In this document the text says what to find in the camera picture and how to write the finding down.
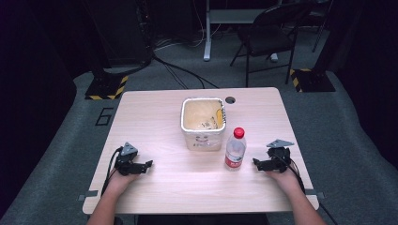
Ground clear plastic bottle red cap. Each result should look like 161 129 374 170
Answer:
223 127 248 173

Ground person's left hand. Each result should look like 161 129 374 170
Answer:
107 168 141 197

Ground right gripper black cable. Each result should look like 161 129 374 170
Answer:
277 153 339 225

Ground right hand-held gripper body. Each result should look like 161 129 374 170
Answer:
256 139 296 173

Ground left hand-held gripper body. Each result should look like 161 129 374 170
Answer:
114 142 148 176

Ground black folding chair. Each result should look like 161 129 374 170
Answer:
229 2 314 88

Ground person's right hand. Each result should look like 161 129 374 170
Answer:
266 167 304 195

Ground black stand base hazard stripes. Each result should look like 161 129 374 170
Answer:
84 73 130 101
289 67 336 94

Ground white plastic bin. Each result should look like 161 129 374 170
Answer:
179 97 227 152

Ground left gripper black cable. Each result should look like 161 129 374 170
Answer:
100 146 124 197

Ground black floor cable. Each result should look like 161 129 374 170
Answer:
151 50 220 90

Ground grey table clamp bracket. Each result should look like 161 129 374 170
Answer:
304 188 326 201
77 189 100 203

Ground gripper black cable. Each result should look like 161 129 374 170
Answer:
100 146 124 197
277 153 339 225

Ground white desk frame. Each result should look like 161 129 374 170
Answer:
202 0 280 62

